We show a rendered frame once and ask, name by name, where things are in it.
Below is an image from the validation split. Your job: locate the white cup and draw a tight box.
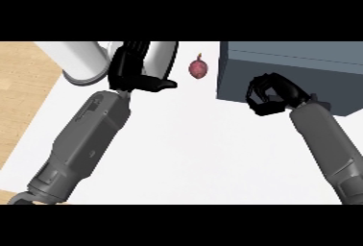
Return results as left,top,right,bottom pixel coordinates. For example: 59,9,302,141
32,40,113,86

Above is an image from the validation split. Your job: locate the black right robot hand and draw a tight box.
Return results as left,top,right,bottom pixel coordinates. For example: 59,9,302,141
243,72,313,117

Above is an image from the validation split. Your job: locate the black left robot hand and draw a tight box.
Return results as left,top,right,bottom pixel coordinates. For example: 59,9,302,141
106,40,178,93

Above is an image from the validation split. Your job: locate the blue-grey drawer cabinet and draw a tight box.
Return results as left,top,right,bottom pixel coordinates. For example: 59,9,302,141
215,40,363,117

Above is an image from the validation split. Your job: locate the red onion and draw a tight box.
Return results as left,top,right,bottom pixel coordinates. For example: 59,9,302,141
187,53,209,81

